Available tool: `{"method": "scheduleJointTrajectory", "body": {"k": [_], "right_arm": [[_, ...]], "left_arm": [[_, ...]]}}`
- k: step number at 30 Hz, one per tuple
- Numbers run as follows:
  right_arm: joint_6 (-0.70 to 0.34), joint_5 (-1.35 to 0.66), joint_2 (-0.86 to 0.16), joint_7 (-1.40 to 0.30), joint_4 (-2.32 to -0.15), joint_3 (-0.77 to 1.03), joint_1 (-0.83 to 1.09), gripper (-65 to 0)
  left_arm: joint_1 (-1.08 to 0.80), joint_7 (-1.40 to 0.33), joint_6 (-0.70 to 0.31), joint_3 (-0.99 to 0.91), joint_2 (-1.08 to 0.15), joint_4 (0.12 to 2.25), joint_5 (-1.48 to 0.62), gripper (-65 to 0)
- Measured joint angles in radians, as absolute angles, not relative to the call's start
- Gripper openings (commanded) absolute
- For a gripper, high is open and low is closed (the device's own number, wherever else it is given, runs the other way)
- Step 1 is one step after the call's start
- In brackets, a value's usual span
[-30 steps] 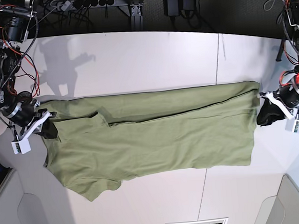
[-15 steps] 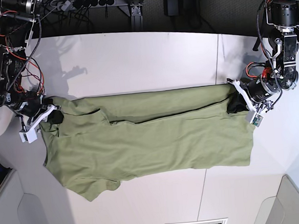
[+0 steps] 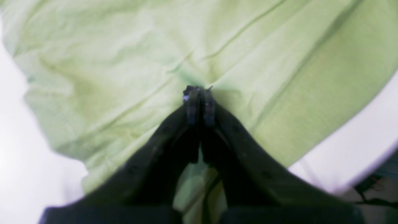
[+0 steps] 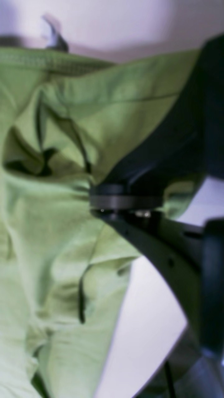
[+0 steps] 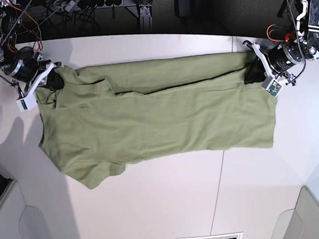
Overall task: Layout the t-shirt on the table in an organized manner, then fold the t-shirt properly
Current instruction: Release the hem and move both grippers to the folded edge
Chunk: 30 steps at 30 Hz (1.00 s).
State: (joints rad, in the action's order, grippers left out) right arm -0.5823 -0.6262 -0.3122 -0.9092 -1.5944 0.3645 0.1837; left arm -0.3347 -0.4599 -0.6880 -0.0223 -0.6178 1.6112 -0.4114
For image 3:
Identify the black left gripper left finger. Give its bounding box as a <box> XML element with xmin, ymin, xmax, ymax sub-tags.
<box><xmin>39</xmin><ymin>86</ymin><xmax>201</xmax><ymax>224</ymax></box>

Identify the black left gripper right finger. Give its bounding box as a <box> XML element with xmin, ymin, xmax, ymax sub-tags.
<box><xmin>201</xmin><ymin>89</ymin><xmax>364</xmax><ymax>224</ymax></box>

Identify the green t-shirt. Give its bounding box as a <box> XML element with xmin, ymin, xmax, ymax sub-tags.
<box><xmin>0</xmin><ymin>0</ymin><xmax>398</xmax><ymax>224</ymax></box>

